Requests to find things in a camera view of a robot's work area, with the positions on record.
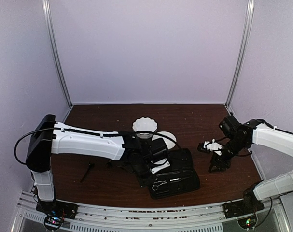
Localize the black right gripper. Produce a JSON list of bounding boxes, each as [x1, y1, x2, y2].
[[209, 137, 248, 173]]

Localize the silver thinning scissors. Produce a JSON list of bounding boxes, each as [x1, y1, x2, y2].
[[151, 177, 185, 191]]

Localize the black zip tool case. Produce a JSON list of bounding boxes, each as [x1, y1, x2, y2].
[[137, 148, 200, 199]]

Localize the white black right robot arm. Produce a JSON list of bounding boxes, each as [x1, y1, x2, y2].
[[201, 115, 293, 215]]

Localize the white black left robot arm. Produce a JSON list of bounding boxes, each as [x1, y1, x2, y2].
[[14, 114, 171, 215]]

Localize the white scalloped bowl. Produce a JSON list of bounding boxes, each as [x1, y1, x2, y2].
[[132, 117, 158, 139]]

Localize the white round bowl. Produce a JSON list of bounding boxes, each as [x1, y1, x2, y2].
[[152, 131, 177, 150]]

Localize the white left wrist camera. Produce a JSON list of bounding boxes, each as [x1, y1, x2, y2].
[[151, 159, 170, 174]]

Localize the aluminium front rail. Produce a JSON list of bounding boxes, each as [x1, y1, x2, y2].
[[11, 188, 289, 232]]

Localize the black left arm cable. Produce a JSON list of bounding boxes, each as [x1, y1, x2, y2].
[[14, 128, 55, 165]]

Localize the aluminium right corner post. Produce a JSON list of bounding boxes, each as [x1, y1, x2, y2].
[[225, 0, 255, 112]]

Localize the aluminium corner post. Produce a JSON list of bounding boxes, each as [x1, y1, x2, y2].
[[225, 0, 255, 112], [42, 0, 73, 108]]

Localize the aluminium left corner post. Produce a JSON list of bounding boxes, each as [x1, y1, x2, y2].
[[42, 0, 73, 108]]

